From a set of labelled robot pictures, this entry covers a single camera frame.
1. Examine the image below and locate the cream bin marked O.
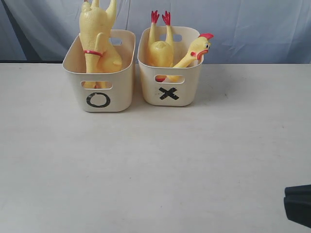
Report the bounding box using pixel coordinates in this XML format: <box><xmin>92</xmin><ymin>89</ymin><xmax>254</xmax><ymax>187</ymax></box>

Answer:
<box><xmin>63</xmin><ymin>30</ymin><xmax>136</xmax><ymax>112</ymax></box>

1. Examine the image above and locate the blue-grey backdrop curtain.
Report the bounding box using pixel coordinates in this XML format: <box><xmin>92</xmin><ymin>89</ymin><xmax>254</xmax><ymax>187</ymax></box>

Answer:
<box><xmin>0</xmin><ymin>0</ymin><xmax>311</xmax><ymax>64</ymax></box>

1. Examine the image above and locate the headless yellow chicken body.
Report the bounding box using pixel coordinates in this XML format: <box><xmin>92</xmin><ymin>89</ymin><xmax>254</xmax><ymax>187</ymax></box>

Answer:
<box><xmin>146</xmin><ymin>10</ymin><xmax>174</xmax><ymax>67</ymax></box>

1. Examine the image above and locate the whole rubber chicken front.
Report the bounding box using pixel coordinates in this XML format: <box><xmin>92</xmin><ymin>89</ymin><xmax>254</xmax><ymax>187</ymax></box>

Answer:
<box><xmin>79</xmin><ymin>0</ymin><xmax>118</xmax><ymax>89</ymax></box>

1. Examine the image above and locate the broken chicken head and neck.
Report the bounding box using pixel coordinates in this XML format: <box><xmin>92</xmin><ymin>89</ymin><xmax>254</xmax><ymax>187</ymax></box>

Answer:
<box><xmin>166</xmin><ymin>33</ymin><xmax>214</xmax><ymax>84</ymax></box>

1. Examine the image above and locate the cream bin marked X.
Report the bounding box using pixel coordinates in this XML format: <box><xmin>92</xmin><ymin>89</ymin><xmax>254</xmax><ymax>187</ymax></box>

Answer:
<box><xmin>138</xmin><ymin>26</ymin><xmax>204</xmax><ymax>106</ymax></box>

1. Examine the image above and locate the whole rubber chicken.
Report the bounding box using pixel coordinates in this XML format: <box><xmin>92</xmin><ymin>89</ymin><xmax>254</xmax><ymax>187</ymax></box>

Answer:
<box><xmin>79</xmin><ymin>0</ymin><xmax>118</xmax><ymax>89</ymax></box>
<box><xmin>81</xmin><ymin>0</ymin><xmax>122</xmax><ymax>89</ymax></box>

